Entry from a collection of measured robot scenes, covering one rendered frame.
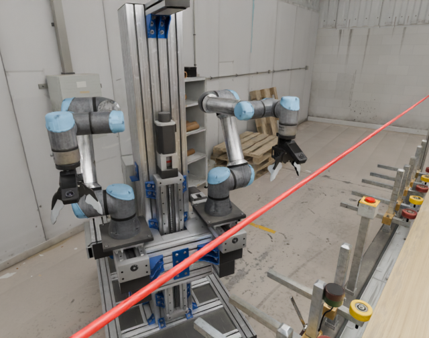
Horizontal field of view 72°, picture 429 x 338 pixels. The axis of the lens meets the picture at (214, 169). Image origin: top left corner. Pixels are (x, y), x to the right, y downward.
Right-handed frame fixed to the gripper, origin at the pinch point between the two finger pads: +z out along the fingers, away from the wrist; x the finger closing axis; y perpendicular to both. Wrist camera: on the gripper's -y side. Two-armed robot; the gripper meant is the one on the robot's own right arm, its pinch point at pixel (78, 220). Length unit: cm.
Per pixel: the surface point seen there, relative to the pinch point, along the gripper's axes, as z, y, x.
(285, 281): 46, -11, -81
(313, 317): 35, -39, -70
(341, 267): 29, -29, -93
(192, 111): 23, 288, -147
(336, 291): 21, -44, -73
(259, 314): 46, -22, -59
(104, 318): -33, -77, -5
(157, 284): -33, -75, -10
